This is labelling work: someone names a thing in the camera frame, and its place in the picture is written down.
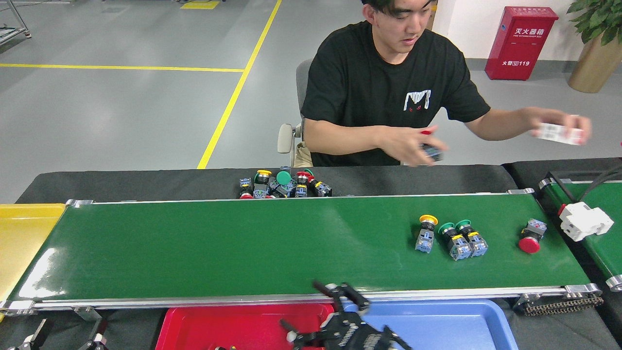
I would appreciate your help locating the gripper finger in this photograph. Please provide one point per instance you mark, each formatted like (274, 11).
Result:
(96, 338)
(29, 338)

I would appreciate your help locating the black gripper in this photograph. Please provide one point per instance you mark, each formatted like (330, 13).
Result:
(362, 338)

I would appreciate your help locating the red push button switch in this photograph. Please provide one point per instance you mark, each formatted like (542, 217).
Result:
(302, 182)
(245, 185)
(320, 187)
(431, 151)
(274, 188)

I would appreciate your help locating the green push button switch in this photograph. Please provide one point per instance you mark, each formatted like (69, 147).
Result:
(474, 238)
(454, 243)

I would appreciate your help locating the red mushroom button switch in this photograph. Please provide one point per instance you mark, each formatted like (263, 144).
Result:
(530, 236)

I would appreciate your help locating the white circuit breaker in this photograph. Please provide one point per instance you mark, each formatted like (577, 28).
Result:
(559, 133)
(583, 221)

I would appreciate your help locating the person's left forearm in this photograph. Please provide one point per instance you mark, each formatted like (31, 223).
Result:
(500, 124)

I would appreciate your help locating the person's right forearm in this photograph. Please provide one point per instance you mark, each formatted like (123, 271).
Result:
(340, 138)

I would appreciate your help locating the yellow tray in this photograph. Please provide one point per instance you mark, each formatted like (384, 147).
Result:
(19, 243)

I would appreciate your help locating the green conveyor belt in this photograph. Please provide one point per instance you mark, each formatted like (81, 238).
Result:
(607, 248)
(243, 243)

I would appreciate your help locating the person's right hand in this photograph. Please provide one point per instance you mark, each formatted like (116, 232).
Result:
(408, 143)

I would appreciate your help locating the person's left hand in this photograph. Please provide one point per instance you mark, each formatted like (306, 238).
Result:
(559, 116)

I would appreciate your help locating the red plastic bin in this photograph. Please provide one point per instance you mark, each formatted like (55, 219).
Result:
(218, 325)

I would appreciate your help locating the blue plastic bin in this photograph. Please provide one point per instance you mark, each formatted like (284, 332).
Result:
(447, 330)

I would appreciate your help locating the black table cover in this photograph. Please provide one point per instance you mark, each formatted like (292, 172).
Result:
(146, 184)
(522, 171)

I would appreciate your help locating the person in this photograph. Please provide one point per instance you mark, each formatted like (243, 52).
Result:
(379, 78)

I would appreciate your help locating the cardboard box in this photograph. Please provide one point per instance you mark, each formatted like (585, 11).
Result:
(431, 17)

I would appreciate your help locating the red fire extinguisher cabinet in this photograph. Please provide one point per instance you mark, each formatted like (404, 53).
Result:
(520, 46)

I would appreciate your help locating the potted green plant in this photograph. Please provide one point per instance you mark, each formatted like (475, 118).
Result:
(595, 65)

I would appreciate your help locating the metal rack frame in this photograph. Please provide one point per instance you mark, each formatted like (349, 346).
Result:
(27, 35)

